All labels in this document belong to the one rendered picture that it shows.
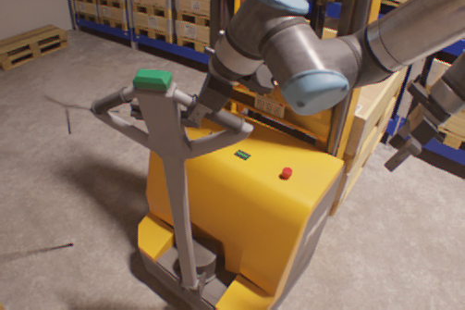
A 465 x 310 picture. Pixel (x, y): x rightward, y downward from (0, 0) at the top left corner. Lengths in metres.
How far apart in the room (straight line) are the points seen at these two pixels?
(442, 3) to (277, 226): 0.97
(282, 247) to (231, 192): 0.29
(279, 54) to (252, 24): 0.07
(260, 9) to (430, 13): 0.24
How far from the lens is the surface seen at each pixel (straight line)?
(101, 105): 0.83
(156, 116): 0.76
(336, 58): 0.47
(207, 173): 1.31
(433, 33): 0.46
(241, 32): 0.51
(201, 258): 1.50
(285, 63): 0.45
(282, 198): 1.17
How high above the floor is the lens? 1.71
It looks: 36 degrees down
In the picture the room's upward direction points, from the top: 2 degrees clockwise
